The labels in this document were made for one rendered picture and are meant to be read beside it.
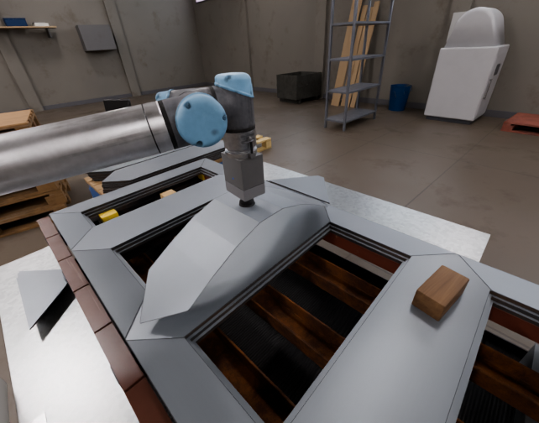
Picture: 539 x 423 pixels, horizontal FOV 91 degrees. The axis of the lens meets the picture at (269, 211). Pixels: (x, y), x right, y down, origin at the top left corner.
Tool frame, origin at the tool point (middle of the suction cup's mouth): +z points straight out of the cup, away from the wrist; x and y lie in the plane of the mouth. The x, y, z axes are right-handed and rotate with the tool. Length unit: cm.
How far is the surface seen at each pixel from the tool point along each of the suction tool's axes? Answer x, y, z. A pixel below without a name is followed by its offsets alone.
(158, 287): 27.0, -1.0, 9.6
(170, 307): 26.9, -8.0, 10.1
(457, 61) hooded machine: -516, 134, 2
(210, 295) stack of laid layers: 17.3, -5.8, 15.8
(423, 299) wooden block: -16.0, -41.5, 11.8
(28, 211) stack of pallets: 77, 255, 84
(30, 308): 58, 38, 29
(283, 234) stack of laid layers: -12.4, -0.1, 15.6
